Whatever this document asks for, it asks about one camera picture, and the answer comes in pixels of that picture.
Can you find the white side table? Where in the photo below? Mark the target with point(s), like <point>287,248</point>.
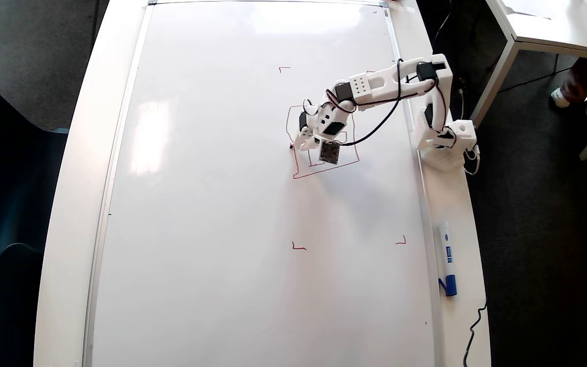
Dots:
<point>579,25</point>

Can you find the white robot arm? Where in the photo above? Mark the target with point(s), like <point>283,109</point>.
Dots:
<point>380,81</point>

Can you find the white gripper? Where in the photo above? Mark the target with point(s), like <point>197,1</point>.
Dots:
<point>304,138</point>

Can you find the small dark blue chair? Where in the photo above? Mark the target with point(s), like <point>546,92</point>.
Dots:
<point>8,306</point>

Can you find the white whiteboard with metal frame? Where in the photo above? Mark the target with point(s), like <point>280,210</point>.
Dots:
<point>222,229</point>

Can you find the small wrist camera board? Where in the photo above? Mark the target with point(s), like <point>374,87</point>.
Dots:
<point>329,152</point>

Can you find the blue and white marker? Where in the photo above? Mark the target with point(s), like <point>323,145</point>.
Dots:
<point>446,255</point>

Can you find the red whiteboard marker pen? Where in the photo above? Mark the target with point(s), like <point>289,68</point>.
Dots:
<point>292,147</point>

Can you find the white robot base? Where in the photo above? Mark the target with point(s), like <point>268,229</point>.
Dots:
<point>444,160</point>

